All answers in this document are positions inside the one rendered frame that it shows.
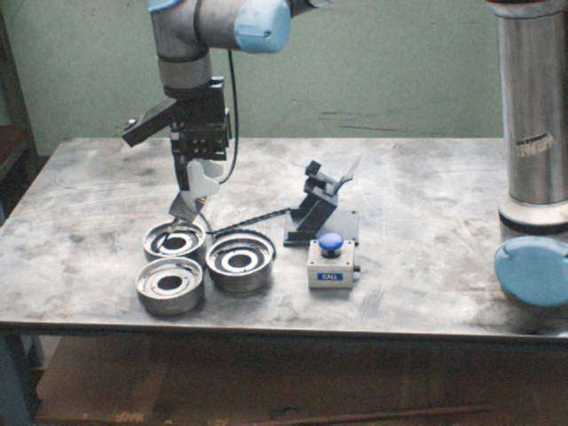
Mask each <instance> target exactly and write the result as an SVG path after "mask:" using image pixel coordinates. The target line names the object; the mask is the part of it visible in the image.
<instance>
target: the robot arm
mask: <svg viewBox="0 0 568 426"><path fill-rule="evenodd" d="M335 1H338V0H149V5H150V8H149V12H151V18H152V25H153V31H154V42H155V49H156V54H157V62H158V68H159V75H160V81H161V83H163V89H164V94H165V95H166V96H167V97H168V98H167V99H165V100H164V101H163V102H160V103H159V104H157V105H155V106H153V107H152V108H150V110H149V111H147V112H145V113H144V114H142V115H140V116H136V117H135V118H133V119H131V120H130V121H128V122H127V123H126V125H125V126H123V132H122V135H121V138H122V139H123V140H125V141H126V143H127V144H128V145H129V146H130V148H133V147H134V146H136V145H138V144H140V143H143V142H144V141H146V140H147V139H149V138H150V137H151V136H153V134H155V133H157V132H158V131H160V130H163V129H165V128H166V126H168V125H169V127H170V128H171V130H170V143H171V145H170V148H171V153H172V156H173V158H174V168H175V174H176V179H177V186H179V190H180V191H181V193H182V196H183V198H184V200H185V204H186V205H187V206H188V208H189V209H190V210H191V211H192V212H195V211H196V208H195V202H194V199H196V198H201V197H204V196H207V195H211V194H214V193H218V192H219V190H220V185H219V183H218V181H216V180H214V179H212V178H216V177H219V176H221V175H223V173H224V167H223V166H222V165H221V164H218V162H213V161H227V156H226V148H229V144H230V139H232V131H231V122H230V114H229V109H225V97H224V87H225V80H224V77H212V67H211V59H210V51H209V48H217V49H226V50H233V51H244V52H247V53H248V54H251V55H258V54H277V52H279V51H280V50H282V48H283V47H284V46H285V42H286V41H287V40H288V34H289V30H290V21H291V20H292V19H293V18H294V17H295V16H297V15H299V14H302V13H304V12H308V11H312V10H315V9H318V8H320V7H322V6H325V5H328V4H332V3H335ZM481 1H482V2H483V3H485V4H486V6H488V7H489V8H491V9H493V11H494V18H495V30H496V42H497V52H498V64H499V75H500V86H501V108H502V120H503V131H504V142H505V154H506V164H507V176H508V188H507V189H506V190H505V191H504V192H503V193H502V194H501V196H500V197H499V200H498V210H499V222H500V232H501V245H500V246H499V248H498V249H497V251H496V253H495V256H494V257H493V260H495V262H493V270H494V271H495V274H496V278H497V280H498V281H499V282H500V284H501V285H502V289H503V291H504V293H505V295H506V297H507V298H508V299H509V300H510V301H511V302H513V303H514V304H516V305H517V306H519V307H520V308H522V309H524V310H526V311H527V312H530V313H532V314H535V315H538V316H541V317H546V318H553V319H568V0H481ZM227 120H228V121H227ZM228 129H229V130H228ZM219 153H223V154H219Z"/></svg>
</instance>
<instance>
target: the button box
mask: <svg viewBox="0 0 568 426"><path fill-rule="evenodd" d="M355 272H360V265H356V264H355V248H354V241H343V245H342V246H341V247H340V248H339V249H336V250H335V252H333V253H328V252H327V251H326V250H325V249H322V248H320V247H319V244H318V241H312V243H310V248H309V255H308V262H307V279H308V288H336V289H353V280H354V273H355Z"/></svg>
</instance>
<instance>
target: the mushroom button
mask: <svg viewBox="0 0 568 426"><path fill-rule="evenodd" d="M318 244H319V247H320V248H322V249H325V250H326V251H327V252H328V253H333V252H335V250H336V249H339V248H340V247H341V246H342V245H343V237H342V236H341V235H340V234H339V233H323V234H321V236H320V237H319V240H318Z"/></svg>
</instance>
